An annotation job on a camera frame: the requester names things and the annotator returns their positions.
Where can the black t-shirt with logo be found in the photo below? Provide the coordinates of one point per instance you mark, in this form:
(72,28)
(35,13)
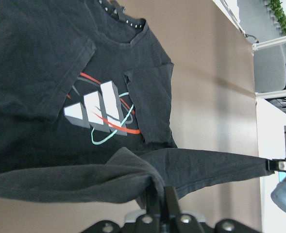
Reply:
(85,102)

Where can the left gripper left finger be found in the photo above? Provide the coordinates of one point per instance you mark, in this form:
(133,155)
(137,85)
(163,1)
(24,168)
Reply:
(152,201)

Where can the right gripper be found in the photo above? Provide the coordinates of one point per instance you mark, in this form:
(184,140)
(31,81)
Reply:
(276,165)

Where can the grey office chair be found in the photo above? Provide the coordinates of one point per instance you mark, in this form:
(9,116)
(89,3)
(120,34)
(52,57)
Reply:
(269,70)

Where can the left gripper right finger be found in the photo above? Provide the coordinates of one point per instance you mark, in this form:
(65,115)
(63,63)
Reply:
(171,205)

